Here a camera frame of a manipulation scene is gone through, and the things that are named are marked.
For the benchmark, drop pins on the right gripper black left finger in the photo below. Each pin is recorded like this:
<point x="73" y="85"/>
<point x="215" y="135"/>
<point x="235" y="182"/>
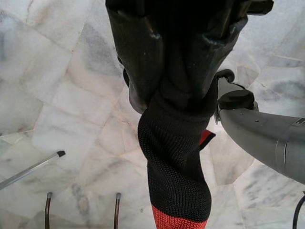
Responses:
<point x="138" y="66"/>

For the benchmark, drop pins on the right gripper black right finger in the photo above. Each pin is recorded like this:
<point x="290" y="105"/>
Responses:
<point x="221" y="55"/>

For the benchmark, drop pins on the black garment red trim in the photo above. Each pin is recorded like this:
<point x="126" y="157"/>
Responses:
<point x="171" y="155"/>

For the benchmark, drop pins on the black robot right foot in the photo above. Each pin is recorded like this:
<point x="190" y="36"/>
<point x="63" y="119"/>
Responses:
<point x="236" y="100"/>

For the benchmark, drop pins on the silver metal clothes rack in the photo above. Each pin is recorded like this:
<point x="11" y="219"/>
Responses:
<point x="31" y="169"/>

